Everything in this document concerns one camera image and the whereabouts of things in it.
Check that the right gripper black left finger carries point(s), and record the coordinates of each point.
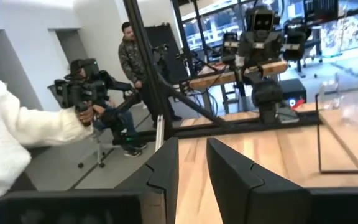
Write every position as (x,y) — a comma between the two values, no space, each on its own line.
(166,168)

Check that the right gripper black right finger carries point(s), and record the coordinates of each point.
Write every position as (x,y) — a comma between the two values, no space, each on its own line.
(238,193)

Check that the silver aluminium extrusion bar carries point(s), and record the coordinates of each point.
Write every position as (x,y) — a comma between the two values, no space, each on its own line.
(159,133)

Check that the black equipment box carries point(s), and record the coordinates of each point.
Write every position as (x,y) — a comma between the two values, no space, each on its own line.
(294,88)

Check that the wooden background table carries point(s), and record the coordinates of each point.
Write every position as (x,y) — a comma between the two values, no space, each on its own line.
(216,77)

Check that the red tool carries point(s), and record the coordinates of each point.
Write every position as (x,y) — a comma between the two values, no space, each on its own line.
(298,103)

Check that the person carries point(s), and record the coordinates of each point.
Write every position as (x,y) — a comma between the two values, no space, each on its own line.
(123,121)
(5,130)
(130,59)

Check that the office chair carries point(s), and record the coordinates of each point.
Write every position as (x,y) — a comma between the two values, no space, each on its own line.
(99,152)

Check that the black panel board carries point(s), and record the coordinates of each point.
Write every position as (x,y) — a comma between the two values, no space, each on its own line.
(166,37)

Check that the person's hand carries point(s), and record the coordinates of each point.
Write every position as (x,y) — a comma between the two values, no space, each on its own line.
(87,115)

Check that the black aluminium table frame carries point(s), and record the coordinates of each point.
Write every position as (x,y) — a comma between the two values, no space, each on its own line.
(149,71)

